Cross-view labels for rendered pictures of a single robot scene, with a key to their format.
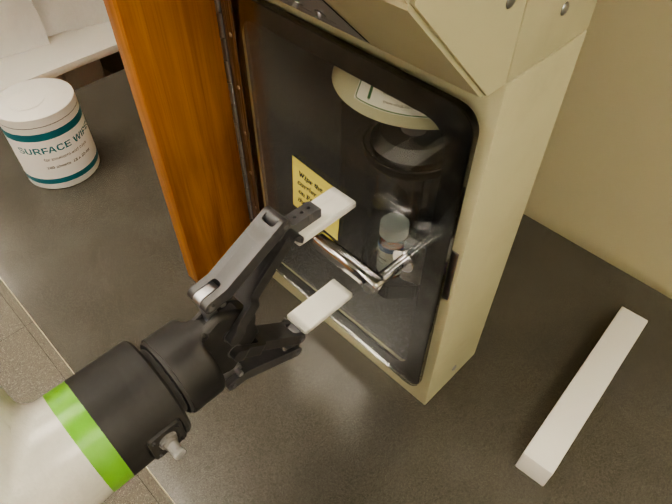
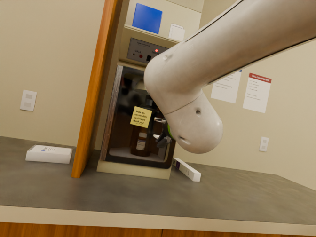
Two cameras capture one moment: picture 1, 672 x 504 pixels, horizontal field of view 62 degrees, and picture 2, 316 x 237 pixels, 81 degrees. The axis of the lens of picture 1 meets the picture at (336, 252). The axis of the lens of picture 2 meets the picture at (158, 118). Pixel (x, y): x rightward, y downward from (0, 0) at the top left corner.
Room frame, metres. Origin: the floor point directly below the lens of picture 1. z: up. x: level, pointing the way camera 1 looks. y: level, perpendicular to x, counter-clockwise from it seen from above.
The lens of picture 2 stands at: (-0.01, 0.65, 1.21)
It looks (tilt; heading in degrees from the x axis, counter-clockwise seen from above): 0 degrees down; 301
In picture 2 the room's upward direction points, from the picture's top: 11 degrees clockwise
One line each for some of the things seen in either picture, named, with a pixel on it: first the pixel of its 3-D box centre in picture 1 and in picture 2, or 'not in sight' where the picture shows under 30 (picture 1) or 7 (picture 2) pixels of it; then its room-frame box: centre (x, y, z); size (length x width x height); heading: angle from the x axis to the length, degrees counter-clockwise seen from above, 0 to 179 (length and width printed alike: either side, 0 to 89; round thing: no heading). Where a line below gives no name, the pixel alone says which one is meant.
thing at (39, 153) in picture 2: not in sight; (51, 154); (0.78, 0.18, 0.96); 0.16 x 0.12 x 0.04; 53
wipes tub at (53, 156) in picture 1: (49, 134); not in sight; (0.82, 0.51, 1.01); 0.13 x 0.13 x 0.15
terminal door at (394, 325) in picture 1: (331, 210); (146, 119); (0.44, 0.00, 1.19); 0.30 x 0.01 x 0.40; 44
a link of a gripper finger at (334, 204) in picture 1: (317, 215); not in sight; (0.36, 0.02, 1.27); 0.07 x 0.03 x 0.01; 135
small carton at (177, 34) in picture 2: not in sight; (177, 38); (0.37, 0.00, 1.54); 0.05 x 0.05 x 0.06; 33
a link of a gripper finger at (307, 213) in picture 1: (293, 215); not in sight; (0.34, 0.04, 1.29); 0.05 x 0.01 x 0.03; 135
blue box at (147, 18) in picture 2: not in sight; (145, 24); (0.47, 0.10, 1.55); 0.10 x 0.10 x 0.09; 45
